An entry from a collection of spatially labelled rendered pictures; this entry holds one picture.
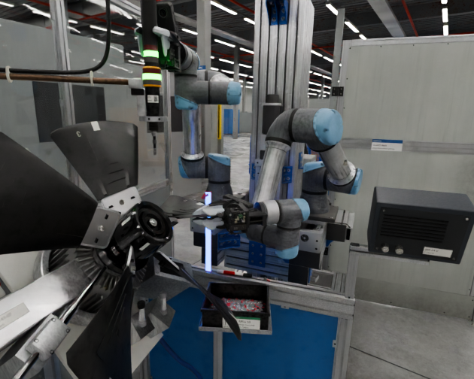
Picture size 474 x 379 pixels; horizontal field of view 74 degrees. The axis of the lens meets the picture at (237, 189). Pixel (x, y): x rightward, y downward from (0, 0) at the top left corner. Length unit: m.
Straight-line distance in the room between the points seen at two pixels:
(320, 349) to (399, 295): 1.61
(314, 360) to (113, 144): 1.06
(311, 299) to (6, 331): 0.90
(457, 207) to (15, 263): 1.15
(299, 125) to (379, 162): 1.52
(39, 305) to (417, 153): 2.35
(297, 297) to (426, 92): 1.78
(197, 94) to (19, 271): 0.68
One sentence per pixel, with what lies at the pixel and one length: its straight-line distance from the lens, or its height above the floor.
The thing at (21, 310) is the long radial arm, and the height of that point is 1.12.
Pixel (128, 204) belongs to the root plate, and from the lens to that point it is 0.84.
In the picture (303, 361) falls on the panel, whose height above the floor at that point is 0.55.
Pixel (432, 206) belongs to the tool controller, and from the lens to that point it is 1.06.
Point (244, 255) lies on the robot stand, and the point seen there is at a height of 0.77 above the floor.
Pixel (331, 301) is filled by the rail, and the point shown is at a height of 0.84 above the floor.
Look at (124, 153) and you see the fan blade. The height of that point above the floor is 1.36.
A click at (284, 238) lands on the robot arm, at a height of 1.10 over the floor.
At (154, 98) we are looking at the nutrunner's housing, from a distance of 0.82.
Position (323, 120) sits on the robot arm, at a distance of 1.04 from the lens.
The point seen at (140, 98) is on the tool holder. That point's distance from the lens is 0.82.
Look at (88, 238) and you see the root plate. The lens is 0.76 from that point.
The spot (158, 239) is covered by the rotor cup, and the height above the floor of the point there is 1.19.
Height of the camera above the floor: 1.47
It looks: 14 degrees down
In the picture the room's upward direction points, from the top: 1 degrees clockwise
